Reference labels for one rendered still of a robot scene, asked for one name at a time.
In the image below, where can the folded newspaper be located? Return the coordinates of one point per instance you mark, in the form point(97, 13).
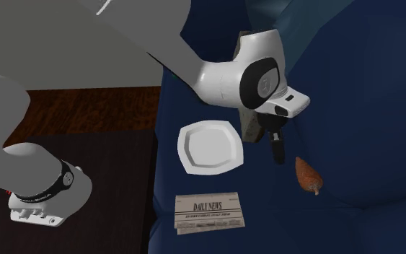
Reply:
point(208, 213)

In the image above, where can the white square plate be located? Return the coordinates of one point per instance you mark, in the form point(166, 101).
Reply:
point(209, 147)

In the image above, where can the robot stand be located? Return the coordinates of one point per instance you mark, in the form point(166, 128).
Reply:
point(118, 197)

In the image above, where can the dark blue sofa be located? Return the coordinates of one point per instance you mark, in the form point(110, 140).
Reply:
point(357, 112)

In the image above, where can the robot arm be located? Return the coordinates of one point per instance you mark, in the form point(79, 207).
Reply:
point(223, 82)

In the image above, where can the orange-brown sweet potato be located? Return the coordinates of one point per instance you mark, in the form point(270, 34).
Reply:
point(307, 176)

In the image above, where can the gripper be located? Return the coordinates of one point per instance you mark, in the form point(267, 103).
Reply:
point(272, 121)

